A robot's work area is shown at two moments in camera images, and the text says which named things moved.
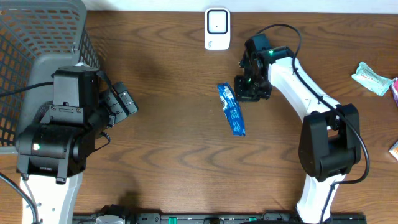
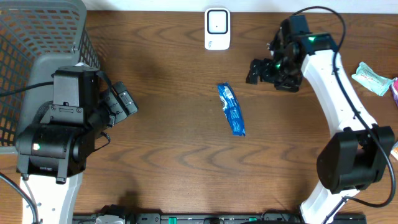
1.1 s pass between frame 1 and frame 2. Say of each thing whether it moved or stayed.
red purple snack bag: stayed
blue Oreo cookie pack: stayed
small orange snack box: stayed
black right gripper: moved
